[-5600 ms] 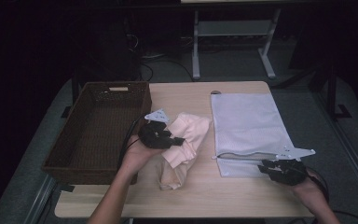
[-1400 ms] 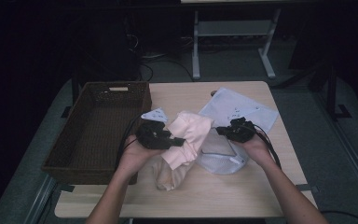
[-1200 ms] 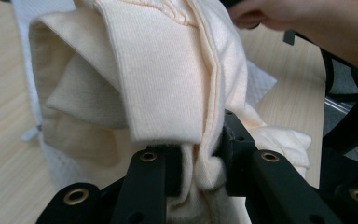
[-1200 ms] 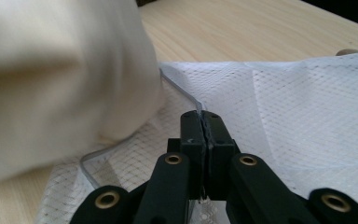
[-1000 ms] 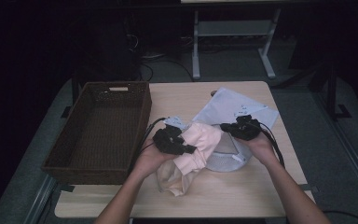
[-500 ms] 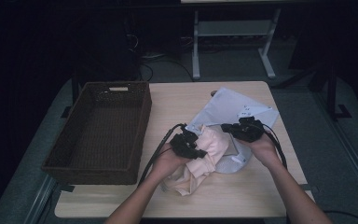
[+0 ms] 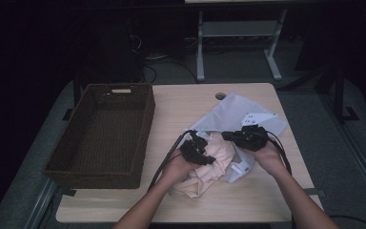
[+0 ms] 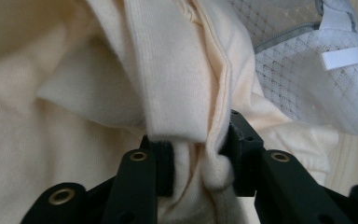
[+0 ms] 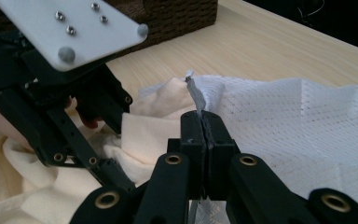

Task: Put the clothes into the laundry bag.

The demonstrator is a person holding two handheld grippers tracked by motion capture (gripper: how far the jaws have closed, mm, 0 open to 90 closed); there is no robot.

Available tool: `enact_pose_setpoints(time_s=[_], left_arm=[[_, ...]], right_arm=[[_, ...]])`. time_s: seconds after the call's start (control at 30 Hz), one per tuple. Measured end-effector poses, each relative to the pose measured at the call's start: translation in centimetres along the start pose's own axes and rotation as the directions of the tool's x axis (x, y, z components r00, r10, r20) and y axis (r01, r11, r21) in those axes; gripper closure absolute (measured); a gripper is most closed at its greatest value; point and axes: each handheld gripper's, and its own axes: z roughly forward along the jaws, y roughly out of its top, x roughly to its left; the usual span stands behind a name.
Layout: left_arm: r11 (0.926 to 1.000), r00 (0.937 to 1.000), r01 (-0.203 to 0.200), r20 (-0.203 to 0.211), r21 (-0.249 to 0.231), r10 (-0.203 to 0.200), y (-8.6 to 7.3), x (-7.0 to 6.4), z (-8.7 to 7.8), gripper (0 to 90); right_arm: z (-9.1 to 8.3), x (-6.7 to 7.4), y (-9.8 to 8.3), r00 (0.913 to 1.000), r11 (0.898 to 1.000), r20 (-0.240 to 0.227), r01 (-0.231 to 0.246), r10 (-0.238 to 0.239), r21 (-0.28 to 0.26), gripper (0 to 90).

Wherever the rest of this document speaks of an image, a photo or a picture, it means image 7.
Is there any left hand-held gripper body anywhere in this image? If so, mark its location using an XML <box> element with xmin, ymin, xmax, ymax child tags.
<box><xmin>180</xmin><ymin>129</ymin><xmax>210</xmax><ymax>165</ymax></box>

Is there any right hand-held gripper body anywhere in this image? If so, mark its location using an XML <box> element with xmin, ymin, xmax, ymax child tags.
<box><xmin>234</xmin><ymin>113</ymin><xmax>279</xmax><ymax>153</ymax></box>

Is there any cream cloth garment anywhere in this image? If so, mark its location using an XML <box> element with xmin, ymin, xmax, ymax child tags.
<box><xmin>170</xmin><ymin>132</ymin><xmax>237</xmax><ymax>198</ymax></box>

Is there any white mesh laundry bag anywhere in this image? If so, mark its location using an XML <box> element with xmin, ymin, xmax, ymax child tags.
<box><xmin>184</xmin><ymin>93</ymin><xmax>289</xmax><ymax>184</ymax></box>

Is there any brown wicker basket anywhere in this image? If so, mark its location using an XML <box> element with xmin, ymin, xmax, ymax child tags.
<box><xmin>42</xmin><ymin>83</ymin><xmax>156</xmax><ymax>190</ymax></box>

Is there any person's left hand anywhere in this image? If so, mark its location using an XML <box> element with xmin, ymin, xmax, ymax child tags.
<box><xmin>160</xmin><ymin>150</ymin><xmax>201</xmax><ymax>187</ymax></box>

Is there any person's right hand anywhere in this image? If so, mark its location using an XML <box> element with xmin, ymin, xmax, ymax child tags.
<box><xmin>244</xmin><ymin>142</ymin><xmax>289</xmax><ymax>177</ymax></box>

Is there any black metal stand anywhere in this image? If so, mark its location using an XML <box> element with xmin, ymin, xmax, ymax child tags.
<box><xmin>314</xmin><ymin>63</ymin><xmax>360</xmax><ymax>124</ymax></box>

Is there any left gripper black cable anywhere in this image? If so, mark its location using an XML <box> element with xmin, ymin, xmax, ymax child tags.
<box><xmin>147</xmin><ymin>129</ymin><xmax>198</xmax><ymax>192</ymax></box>

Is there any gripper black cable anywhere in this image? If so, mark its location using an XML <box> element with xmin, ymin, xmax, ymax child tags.
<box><xmin>265</xmin><ymin>131</ymin><xmax>294</xmax><ymax>176</ymax></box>
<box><xmin>147</xmin><ymin>129</ymin><xmax>198</xmax><ymax>192</ymax></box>

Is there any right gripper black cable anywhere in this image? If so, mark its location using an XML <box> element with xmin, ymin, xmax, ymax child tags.
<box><xmin>265</xmin><ymin>131</ymin><xmax>294</xmax><ymax>176</ymax></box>

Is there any black cable loop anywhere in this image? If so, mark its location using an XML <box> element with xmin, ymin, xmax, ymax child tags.
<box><xmin>142</xmin><ymin>59</ymin><xmax>201</xmax><ymax>84</ymax></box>

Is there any white metal desk frame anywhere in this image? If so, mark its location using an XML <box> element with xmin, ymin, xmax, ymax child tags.
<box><xmin>195</xmin><ymin>9</ymin><xmax>289</xmax><ymax>82</ymax></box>

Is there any black floor cable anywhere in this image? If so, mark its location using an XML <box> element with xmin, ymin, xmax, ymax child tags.
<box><xmin>327</xmin><ymin>215</ymin><xmax>366</xmax><ymax>229</ymax></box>

